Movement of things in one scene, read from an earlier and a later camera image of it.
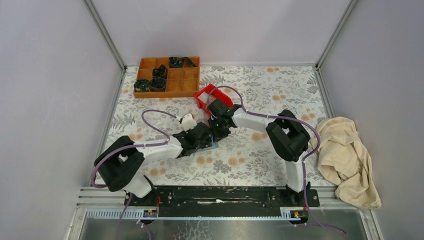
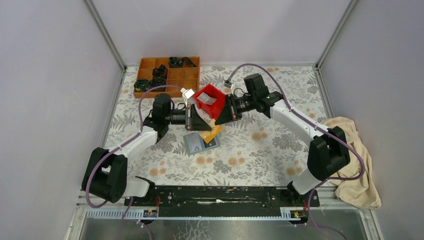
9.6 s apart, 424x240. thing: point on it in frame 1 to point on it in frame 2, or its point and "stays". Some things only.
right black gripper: [216, 135] to [227, 116]
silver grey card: [203, 97] stays
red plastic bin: [209, 94] stays
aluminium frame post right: [340, 26] stays
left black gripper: [206, 142] to [195, 122]
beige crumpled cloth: [343, 157] stays
